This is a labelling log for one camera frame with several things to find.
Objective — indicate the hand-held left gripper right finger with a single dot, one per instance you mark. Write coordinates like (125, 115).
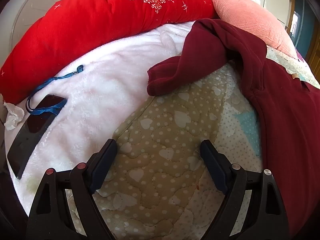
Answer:
(212, 162)

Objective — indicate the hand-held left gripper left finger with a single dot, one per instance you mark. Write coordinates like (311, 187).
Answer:
(105, 165)

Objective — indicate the dark red sweater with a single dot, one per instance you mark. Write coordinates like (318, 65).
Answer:
(287, 117)

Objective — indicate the heart patterned quilted bedspread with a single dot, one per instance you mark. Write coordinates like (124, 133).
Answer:
(160, 142)

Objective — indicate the white fleece blanket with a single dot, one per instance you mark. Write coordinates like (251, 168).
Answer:
(100, 92)

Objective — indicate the black smartphone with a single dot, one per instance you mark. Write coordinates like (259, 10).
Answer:
(30, 135)

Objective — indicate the crumpled white tissue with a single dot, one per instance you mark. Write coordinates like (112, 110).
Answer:
(13, 116)

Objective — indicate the red floral pillow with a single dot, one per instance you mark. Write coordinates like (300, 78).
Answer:
(87, 17)

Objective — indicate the pink pillow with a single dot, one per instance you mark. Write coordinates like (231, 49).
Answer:
(245, 12)

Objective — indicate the teal door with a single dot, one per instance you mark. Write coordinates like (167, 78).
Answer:
(301, 32)

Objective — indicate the round white headboard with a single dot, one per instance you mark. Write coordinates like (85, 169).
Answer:
(37, 0)

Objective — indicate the wooden door frame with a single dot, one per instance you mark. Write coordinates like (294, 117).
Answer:
(291, 5)

